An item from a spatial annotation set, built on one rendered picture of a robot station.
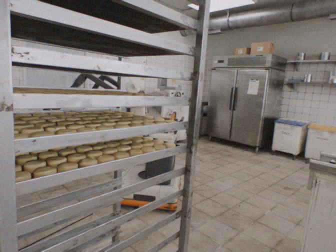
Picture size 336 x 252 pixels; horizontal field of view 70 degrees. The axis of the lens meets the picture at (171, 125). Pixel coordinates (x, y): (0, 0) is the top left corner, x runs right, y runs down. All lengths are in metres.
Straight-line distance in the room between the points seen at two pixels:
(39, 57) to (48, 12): 0.09
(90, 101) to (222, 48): 6.44
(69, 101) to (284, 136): 4.98
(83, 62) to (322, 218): 1.57
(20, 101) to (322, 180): 1.56
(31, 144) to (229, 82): 5.20
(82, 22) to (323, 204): 1.57
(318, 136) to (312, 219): 3.47
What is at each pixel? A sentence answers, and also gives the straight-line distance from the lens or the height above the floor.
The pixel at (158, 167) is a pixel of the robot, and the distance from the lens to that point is 2.42.
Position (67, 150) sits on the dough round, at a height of 1.06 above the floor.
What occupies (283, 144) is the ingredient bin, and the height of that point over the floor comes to 0.28.
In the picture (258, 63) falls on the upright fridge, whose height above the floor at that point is 1.87.
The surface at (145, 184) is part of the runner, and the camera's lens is 0.80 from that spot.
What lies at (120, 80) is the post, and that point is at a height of 1.29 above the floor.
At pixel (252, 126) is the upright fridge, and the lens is 5.31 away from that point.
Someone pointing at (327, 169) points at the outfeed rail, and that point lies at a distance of 1.69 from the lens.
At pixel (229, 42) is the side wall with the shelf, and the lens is 6.86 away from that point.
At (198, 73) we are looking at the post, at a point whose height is 1.33.
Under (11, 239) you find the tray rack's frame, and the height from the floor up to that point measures 0.96.
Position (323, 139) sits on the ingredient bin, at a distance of 5.15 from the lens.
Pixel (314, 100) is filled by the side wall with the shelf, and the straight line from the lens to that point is 5.83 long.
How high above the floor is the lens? 1.28
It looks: 9 degrees down
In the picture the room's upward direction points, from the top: 4 degrees clockwise
